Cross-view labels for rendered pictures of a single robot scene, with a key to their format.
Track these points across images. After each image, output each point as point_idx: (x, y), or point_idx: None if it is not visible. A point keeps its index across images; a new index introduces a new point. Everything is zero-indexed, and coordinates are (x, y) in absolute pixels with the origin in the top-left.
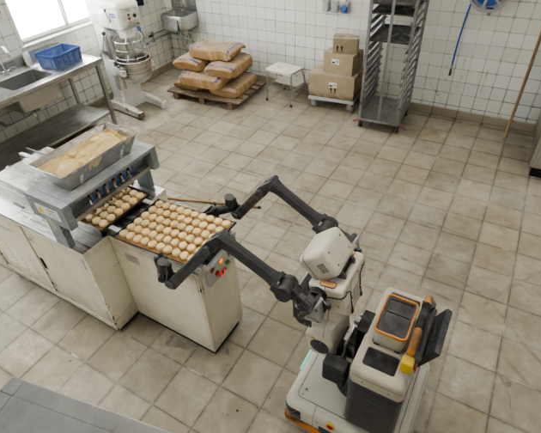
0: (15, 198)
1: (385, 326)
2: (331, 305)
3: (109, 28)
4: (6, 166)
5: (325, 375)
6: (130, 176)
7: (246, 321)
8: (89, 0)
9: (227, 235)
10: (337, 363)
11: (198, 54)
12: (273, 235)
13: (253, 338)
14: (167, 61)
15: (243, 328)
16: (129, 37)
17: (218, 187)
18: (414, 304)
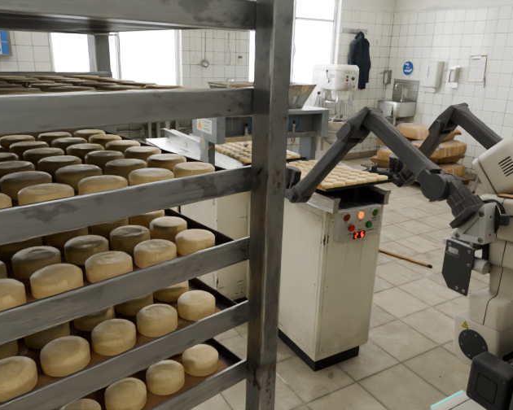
0: (185, 146)
1: None
2: (510, 234)
3: (326, 91)
4: None
5: (471, 387)
6: (294, 131)
7: (370, 357)
8: (317, 65)
9: (379, 112)
10: (500, 366)
11: (405, 132)
12: (440, 294)
13: (372, 377)
14: (370, 148)
15: (362, 362)
16: (340, 98)
17: (385, 240)
18: None
